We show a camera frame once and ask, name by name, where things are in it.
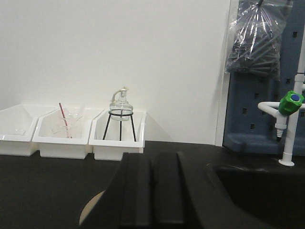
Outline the glass alcohol lamp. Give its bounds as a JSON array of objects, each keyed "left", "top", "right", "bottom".
[{"left": 109, "top": 87, "right": 133, "bottom": 122}]

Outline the right white plastic bin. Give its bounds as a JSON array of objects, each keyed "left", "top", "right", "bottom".
[{"left": 89, "top": 110, "right": 146, "bottom": 161}]

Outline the white plastic bin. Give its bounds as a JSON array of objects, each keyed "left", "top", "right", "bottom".
[
  {"left": 89, "top": 110, "right": 146, "bottom": 161},
  {"left": 0, "top": 104, "right": 56, "bottom": 156},
  {"left": 33, "top": 106, "right": 103, "bottom": 159}
]

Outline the blue-grey pegboard drying rack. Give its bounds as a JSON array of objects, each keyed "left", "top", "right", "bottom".
[{"left": 223, "top": 0, "right": 305, "bottom": 155}]

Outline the black lab sink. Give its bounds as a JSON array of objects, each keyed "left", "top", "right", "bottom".
[{"left": 208, "top": 165, "right": 305, "bottom": 229}]

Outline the clear glass beaker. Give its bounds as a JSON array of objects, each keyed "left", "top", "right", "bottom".
[{"left": 51, "top": 106, "right": 84, "bottom": 139}]

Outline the left white plastic bin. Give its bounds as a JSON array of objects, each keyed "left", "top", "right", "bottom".
[{"left": 0, "top": 104, "right": 56, "bottom": 156}]

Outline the plastic bag of pegs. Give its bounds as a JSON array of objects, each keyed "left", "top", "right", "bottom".
[{"left": 226, "top": 0, "right": 294, "bottom": 80}]

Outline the beige round plate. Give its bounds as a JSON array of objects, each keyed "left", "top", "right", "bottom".
[{"left": 79, "top": 190, "right": 105, "bottom": 226}]

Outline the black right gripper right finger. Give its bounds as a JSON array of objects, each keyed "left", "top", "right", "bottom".
[{"left": 152, "top": 152, "right": 272, "bottom": 229}]

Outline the white gooseneck lab faucet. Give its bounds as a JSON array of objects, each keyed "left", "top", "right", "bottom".
[{"left": 257, "top": 0, "right": 305, "bottom": 167}]

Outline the black wire tripod stand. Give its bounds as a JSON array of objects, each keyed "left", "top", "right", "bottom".
[{"left": 102, "top": 109, "right": 136, "bottom": 142}]

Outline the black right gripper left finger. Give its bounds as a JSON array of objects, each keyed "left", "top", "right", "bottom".
[{"left": 80, "top": 153, "right": 152, "bottom": 229}]

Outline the middle white plastic bin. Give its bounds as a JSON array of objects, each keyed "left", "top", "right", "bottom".
[{"left": 33, "top": 106, "right": 103, "bottom": 159}]

